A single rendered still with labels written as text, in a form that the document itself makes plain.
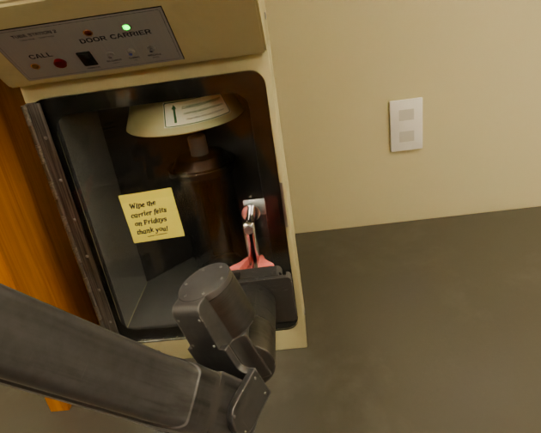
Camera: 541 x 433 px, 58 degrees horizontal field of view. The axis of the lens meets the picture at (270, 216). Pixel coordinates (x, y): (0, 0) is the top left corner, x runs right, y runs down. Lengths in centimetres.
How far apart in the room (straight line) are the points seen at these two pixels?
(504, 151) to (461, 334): 51
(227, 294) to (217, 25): 29
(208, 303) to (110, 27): 31
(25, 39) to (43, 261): 34
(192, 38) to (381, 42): 58
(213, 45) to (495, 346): 60
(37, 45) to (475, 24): 83
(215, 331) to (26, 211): 40
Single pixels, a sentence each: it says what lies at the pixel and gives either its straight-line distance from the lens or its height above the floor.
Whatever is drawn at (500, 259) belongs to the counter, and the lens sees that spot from 106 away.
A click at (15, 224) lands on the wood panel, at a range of 75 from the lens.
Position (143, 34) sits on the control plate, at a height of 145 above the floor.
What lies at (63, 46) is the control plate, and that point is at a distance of 61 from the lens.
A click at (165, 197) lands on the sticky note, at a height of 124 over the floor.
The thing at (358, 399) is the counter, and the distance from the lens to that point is 75.
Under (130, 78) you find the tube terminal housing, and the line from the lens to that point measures 67.
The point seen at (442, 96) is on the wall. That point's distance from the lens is 114.
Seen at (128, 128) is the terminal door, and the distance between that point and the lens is 67.
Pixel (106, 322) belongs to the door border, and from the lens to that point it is 83.
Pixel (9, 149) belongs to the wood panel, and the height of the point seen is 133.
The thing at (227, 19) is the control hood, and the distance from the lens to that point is 56.
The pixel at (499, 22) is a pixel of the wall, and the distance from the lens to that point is 115.
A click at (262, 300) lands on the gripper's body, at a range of 56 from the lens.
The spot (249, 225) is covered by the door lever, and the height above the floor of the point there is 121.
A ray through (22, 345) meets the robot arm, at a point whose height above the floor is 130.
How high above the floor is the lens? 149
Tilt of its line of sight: 26 degrees down
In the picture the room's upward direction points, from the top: 9 degrees counter-clockwise
